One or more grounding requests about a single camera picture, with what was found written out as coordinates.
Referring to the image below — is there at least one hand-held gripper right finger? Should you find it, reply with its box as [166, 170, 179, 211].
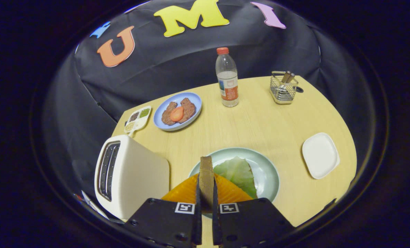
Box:
[212, 174, 295, 248]

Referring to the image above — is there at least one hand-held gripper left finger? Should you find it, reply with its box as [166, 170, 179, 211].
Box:
[124, 174, 202, 248]

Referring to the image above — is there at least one brown bread slice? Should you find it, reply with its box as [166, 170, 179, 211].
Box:
[199, 156, 215, 213]

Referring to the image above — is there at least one green lettuce leaf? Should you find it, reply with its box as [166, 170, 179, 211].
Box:
[213, 157, 257, 199]

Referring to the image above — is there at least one pale green plate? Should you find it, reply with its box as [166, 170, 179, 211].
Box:
[189, 147, 280, 219]

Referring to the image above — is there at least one white toaster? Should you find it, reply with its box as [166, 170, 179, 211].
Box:
[94, 134, 170, 221]

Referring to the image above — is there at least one red tomato slice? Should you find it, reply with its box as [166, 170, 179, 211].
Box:
[170, 106, 185, 122]

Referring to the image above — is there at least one brown meat patty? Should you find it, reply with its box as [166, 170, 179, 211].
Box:
[179, 98, 197, 124]
[161, 102, 178, 126]

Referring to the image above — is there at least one white sectioned condiment tray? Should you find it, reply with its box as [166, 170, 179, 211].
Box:
[124, 106, 152, 134]

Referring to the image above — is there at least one blue plate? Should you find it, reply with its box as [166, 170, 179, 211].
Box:
[153, 92, 202, 131]

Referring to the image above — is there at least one small white square dish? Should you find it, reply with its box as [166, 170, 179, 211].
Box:
[302, 132, 340, 179]

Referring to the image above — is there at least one clear water bottle red cap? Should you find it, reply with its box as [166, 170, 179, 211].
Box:
[215, 47, 240, 107]

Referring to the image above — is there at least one metal wire cutlery basket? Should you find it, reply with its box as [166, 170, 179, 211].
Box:
[269, 71, 299, 105]

